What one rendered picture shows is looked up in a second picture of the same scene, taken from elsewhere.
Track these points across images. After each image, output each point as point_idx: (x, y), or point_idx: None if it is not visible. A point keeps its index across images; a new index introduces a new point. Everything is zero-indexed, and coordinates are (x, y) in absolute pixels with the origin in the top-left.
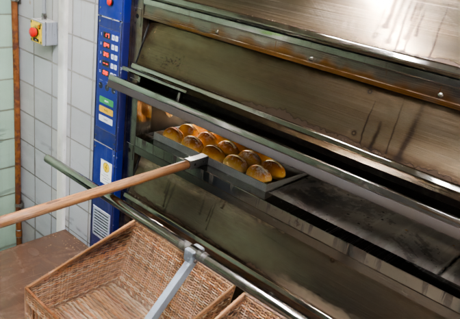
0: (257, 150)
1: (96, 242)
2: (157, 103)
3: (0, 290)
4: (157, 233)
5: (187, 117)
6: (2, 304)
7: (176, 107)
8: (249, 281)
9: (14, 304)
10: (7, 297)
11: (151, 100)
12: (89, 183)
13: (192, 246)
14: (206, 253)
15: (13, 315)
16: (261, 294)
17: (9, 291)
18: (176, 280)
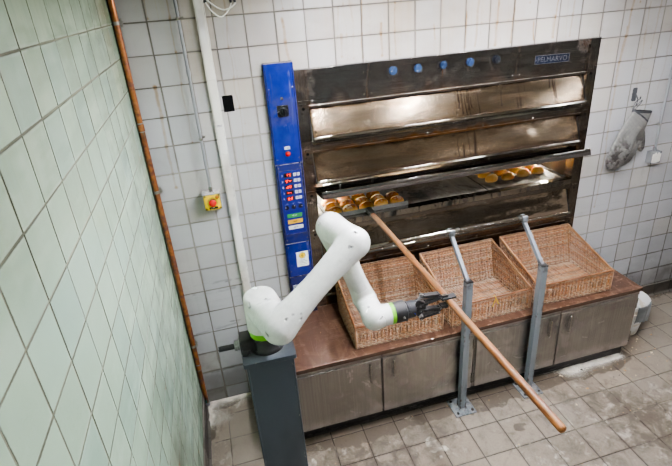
0: (435, 180)
1: (341, 290)
2: (367, 190)
3: (318, 356)
4: (431, 236)
5: (390, 186)
6: (333, 356)
7: (381, 185)
8: (480, 223)
9: (336, 351)
10: (327, 353)
11: (363, 190)
12: (376, 244)
13: (450, 229)
14: (457, 227)
15: (347, 353)
16: (488, 223)
17: (321, 352)
18: (456, 244)
